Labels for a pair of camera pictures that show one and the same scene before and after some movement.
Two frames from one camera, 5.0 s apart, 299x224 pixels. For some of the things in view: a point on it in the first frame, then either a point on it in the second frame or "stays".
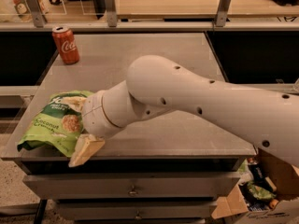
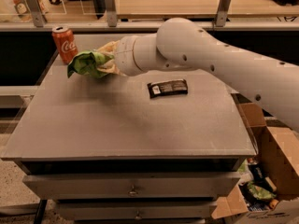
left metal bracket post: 34,5 stays
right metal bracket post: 223,6 stays
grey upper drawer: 131,185 stays
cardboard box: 285,176 stays
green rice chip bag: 57,127 -> 86,63
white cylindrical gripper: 94,115 -> 125,55
